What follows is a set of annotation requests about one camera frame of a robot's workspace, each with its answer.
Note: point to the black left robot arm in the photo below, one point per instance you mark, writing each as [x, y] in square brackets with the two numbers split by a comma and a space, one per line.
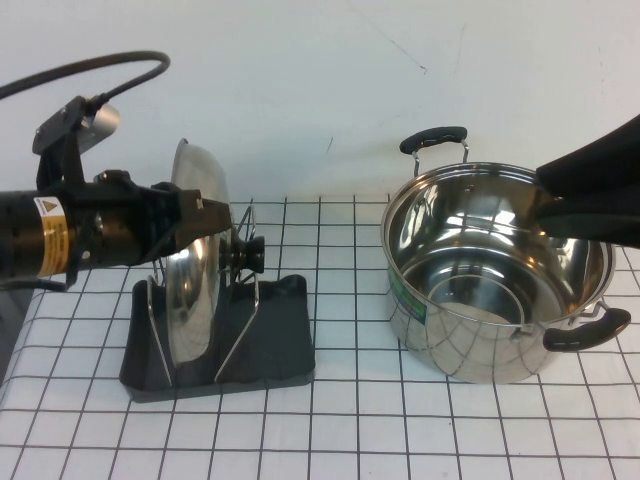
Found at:
[30, 235]

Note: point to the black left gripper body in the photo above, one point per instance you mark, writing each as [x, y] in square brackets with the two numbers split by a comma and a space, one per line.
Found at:
[125, 220]

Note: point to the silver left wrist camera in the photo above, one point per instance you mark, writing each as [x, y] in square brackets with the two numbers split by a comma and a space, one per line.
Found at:
[97, 122]

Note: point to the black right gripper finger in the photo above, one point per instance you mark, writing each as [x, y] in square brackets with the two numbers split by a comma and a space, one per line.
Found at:
[600, 220]
[600, 170]

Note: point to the stainless steel pot lid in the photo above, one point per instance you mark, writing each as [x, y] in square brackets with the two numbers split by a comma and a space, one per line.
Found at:
[192, 300]

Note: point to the black left camera mount bracket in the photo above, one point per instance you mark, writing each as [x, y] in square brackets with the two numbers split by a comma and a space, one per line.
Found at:
[70, 160]

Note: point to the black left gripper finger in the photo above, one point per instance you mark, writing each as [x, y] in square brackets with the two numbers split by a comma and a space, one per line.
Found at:
[217, 216]
[187, 212]

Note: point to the white black grid tablecloth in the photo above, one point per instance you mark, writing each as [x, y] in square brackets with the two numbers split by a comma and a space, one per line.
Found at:
[350, 440]

